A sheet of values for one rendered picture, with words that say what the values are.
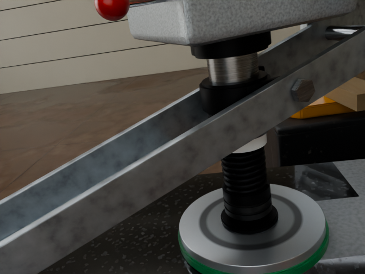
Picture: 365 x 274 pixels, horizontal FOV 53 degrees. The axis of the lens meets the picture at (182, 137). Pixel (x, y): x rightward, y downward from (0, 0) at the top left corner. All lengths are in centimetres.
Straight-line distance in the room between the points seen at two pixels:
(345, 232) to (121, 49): 645
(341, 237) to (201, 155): 25
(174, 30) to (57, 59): 708
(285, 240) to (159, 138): 22
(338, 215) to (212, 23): 39
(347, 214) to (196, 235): 24
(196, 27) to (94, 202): 21
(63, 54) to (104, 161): 681
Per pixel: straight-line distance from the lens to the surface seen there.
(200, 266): 52
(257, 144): 49
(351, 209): 64
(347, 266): 55
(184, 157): 41
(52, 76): 750
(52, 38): 734
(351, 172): 75
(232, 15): 35
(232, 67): 45
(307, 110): 122
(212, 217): 58
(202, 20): 34
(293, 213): 57
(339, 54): 50
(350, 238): 58
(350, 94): 116
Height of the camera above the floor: 114
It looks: 20 degrees down
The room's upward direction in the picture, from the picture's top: 10 degrees counter-clockwise
